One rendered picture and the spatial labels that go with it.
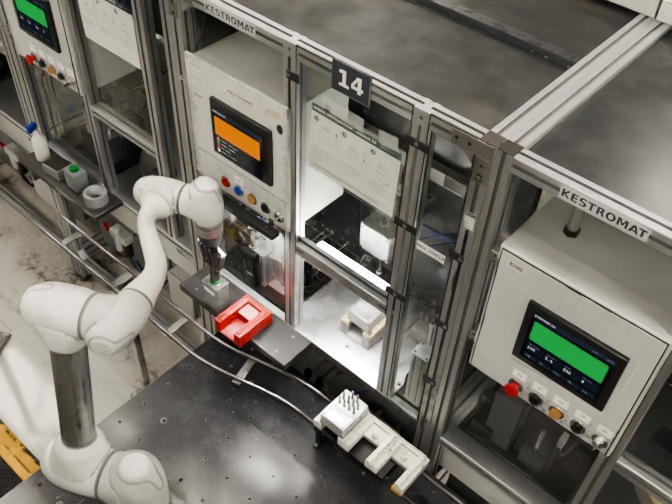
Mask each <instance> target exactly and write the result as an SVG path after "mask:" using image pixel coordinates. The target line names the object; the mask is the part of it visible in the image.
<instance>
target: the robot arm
mask: <svg viewBox="0 0 672 504"><path fill-rule="evenodd" d="M133 195H134V198H135V200H136V201H137V202H138V203H139V204H140V206H141V209H140V211H139V214H138V217H137V230H138V234H139V238H140V242H141V246H142V250H143V254H144V259H145V268H144V270H143V272H142V273H141V274H140V275H139V276H138V277H137V278H136V279H134V280H133V281H132V282H131V283H130V284H128V285H127V286H126V287H125V288H123V289H122V290H121V291H120V292H119V293H118V295H112V294H102V293H98V292H95V291H93V290H90V289H88V288H85V287H81V286H77V285H73V284H69V283H63V282H42V283H38V284H37V285H33V286H31V287H30V288H28V289H27V291H26V292H25V293H24V295H23V297H22V299H21V303H20V311H21V316H22V318H23V319H24V320H25V322H26V323H27V324H28V325H29V326H31V327H33V328H34V330H35V332H36V333H37V335H38V336H39V338H40V339H41V341H42V343H43V344H44V346H45V347H46V348H47V349H49V352H50V359H51V367H52V374H53V381H54V389H55V396H56V403H57V411H58V418H59V425H60V432H59V433H58V434H57V436H56V437H54V438H53V439H51V440H50V441H49V442H48V443H47V444H46V446H45V448H44V449H43V451H42V454H41V457H40V466H41V471H42V473H43V474H44V476H45V477H46V478H47V479H48V480H49V481H50V482H51V483H53V484H54V485H56V486H57V487H60V488H62V489H64V490H67V491H69V492H72V493H75V494H78V495H81V496H85V497H88V498H93V499H97V500H101V501H103V502H105V503H107V504H185V502H184V501H183V500H181V499H179V498H177V497H176V496H175V495H174V494H173V493H172V492H171V491H170V490H169V486H168V481H167V477H166V474H165V471H164V469H163V467H162V465H161V463H160V462H159V461H158V459H157V458H156V457H155V456H154V455H152V454H151V453H149V452H147V451H144V450H139V449H132V450H127V451H118V450H115V449H113V448H111V445H110V443H109V442H108V440H107V439H106V437H105V435H104V432H103V431H102V430H101V429H100V428H99V427H97V426H96V425H95V415H94V405H93V395H92V385H91V375H90V365H89V355H88V347H89V348H90V350H91V351H93V352H94V353H96V354H97V355H100V356H112V355H114V354H116V353H118V352H120V351H121V350H123V349H124V348H125V347H126V346H128V345H129V344H130V343H131V342H132V341H133V340H134V338H135V337H136V336H137V335H138V334H139V332H140V331H141V330H142V328H143V327H144V325H145V324H146V322H147V320H148V318H149V316H150V314H151V312H152V310H153V308H154V305H155V302H156V300H157V298H158V295H159V293H160V291H161V288H162V286H163V284H164V281H165V279H166V275H167V259H166V255H165V252H164V249H163V246H162V243H161V241H160V238H159V235H158V232H157V229H156V226H155V222H156V220H163V219H166V218H167V217H169V216H172V215H174V214H181V215H184V216H186V217H188V218H190V219H192V220H193V221H194V222H195V227H196V233H197V235H198V236H199V238H198V239H197V240H196V241H197V243H198V245H199V247H200V251H201V254H202V257H203V261H204V263H207V265H208V267H209V272H210V280H211V282H212V283H213V284H214V283H215V282H217V281H218V280H219V279H220V276H219V274H220V273H219V271H221V270H222V269H223V268H224V262H225V257H226V256H227V253H223V252H222V251H221V249H222V248H221V245H220V243H221V241H222V232H223V217H222V216H223V213H224V202H223V196H222V192H221V189H220V186H219V184H218V182H217V181H216V180H215V179H214V178H212V177H209V176H200V177H197V178H196V179H195V180H194V181H193V182H192V183H191V184H188V183H184V182H182V181H179V180H176V179H172V178H168V177H162V176H145V177H142V178H140V179H139V180H138V181H137V182H136V183H135V185H134V188H133Z"/></svg>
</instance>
